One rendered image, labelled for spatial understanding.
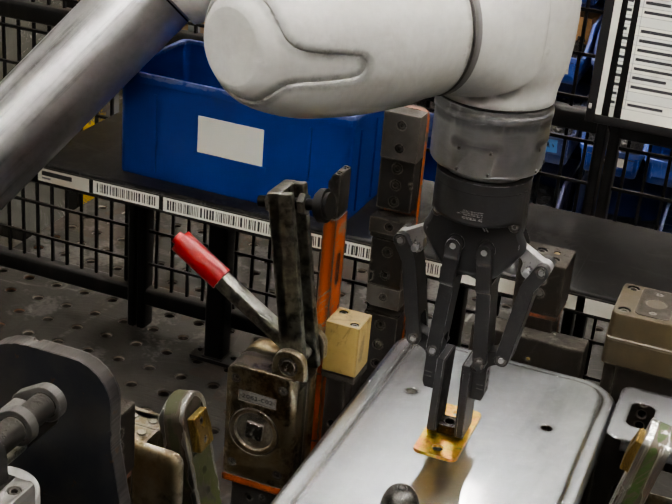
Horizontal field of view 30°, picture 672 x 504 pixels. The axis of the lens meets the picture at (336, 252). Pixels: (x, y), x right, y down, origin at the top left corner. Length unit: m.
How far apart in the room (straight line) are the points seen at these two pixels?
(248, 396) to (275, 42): 0.43
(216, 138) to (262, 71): 0.70
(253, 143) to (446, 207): 0.53
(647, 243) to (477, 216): 0.58
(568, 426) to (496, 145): 0.34
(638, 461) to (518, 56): 0.31
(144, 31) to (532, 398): 0.58
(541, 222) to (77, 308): 0.76
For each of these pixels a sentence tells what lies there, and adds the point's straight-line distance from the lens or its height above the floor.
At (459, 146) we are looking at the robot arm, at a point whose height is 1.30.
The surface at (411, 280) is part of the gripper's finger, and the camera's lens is 1.02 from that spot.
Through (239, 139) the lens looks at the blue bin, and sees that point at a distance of 1.47.
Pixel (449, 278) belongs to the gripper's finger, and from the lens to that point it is 1.00.
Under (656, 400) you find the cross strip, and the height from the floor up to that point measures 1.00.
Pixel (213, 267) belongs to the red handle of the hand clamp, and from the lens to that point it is 1.10.
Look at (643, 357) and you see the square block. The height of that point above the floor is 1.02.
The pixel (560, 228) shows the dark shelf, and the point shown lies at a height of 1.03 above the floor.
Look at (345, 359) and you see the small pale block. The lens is 1.17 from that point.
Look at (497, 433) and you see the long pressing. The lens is 1.14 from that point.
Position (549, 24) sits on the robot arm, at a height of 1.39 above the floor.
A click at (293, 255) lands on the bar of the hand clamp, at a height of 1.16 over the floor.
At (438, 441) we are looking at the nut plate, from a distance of 1.07.
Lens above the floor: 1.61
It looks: 25 degrees down
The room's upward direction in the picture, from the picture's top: 5 degrees clockwise
